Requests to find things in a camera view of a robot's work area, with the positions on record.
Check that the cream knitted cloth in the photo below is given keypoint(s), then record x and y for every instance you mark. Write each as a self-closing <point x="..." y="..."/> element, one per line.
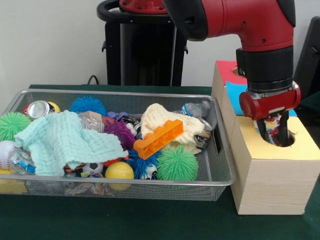
<point x="155" y="115"/>

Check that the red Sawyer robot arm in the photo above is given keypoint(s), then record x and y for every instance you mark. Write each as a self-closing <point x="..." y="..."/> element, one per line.
<point x="250" y="20"/>

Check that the smooth yellow ball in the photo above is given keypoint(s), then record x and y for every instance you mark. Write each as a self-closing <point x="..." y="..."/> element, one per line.
<point x="119" y="171"/>

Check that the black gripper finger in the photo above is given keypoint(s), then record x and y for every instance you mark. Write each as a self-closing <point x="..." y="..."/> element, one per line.
<point x="284" y="130"/>
<point x="264" y="131"/>

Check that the shallow mesh bin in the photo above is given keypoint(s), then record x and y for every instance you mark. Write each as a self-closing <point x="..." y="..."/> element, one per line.
<point x="220" y="160"/>

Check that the blue furry toy with eyes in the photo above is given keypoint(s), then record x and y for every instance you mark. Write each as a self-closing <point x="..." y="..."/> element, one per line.
<point x="141" y="165"/>

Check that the wooden box with three holes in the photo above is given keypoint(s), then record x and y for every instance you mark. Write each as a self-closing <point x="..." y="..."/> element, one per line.
<point x="275" y="187"/>

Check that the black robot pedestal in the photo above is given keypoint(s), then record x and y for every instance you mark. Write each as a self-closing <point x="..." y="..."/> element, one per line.
<point x="145" y="55"/>

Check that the orange plastic block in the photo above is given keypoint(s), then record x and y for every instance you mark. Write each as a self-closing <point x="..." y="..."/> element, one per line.
<point x="157" y="141"/>

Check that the mint green cloth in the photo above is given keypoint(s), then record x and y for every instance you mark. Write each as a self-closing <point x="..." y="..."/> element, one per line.
<point x="62" y="140"/>

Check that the white cloth with coloured shapes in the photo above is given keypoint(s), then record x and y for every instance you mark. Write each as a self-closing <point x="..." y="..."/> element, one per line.
<point x="273" y="126"/>

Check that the crushed silver drink can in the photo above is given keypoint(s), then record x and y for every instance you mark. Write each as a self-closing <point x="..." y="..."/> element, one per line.
<point x="40" y="108"/>

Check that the green spiky rubber ball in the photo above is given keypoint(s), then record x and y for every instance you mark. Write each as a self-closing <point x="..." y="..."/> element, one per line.
<point x="12" y="125"/>
<point x="177" y="165"/>

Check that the blue spiky rubber ball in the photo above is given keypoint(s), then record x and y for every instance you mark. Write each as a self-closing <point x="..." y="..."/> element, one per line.
<point x="87" y="106"/>

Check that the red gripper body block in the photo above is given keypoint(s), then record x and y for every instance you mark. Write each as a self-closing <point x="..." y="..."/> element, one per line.
<point x="270" y="105"/>

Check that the purple spiky rubber ball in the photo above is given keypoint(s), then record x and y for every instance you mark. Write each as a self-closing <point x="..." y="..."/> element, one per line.
<point x="120" y="131"/>

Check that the dark green table cloth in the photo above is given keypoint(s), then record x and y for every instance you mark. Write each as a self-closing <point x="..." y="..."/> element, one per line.
<point x="312" y="101"/>
<point x="125" y="220"/>

